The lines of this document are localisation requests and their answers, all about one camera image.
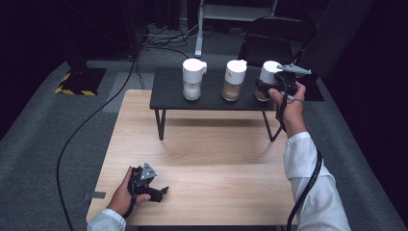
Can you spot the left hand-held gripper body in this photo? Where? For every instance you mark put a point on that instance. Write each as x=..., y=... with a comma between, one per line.
x=142, y=181

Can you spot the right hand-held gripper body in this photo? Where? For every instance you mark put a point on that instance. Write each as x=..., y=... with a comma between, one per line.
x=288, y=82

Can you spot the jar with beige powder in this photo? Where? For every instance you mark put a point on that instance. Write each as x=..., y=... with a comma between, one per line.
x=267, y=72

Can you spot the jar with slanted white lid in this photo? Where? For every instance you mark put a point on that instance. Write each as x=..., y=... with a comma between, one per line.
x=235, y=77

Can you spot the black shelf riser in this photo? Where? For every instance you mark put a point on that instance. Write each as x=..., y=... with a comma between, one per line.
x=211, y=93

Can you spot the jar with white powder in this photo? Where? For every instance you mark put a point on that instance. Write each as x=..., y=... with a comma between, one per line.
x=192, y=75

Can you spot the person's left hand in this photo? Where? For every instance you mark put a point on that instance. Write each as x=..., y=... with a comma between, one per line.
x=120, y=199

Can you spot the person's right hand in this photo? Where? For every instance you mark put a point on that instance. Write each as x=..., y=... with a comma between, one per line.
x=292, y=112

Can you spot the plain black stand base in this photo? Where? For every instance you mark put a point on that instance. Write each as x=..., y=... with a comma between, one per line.
x=316, y=91

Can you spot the black folding chair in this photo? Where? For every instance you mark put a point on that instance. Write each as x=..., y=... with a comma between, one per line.
x=272, y=38

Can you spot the grey tape strip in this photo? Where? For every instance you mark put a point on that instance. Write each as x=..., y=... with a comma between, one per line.
x=96, y=194

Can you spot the grey fabric panel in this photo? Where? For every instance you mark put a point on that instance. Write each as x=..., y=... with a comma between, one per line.
x=336, y=32

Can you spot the white metal stand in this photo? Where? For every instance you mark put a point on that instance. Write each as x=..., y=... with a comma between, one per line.
x=199, y=32

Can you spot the black base with yellow stripes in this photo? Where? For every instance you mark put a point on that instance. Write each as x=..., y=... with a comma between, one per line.
x=85, y=80

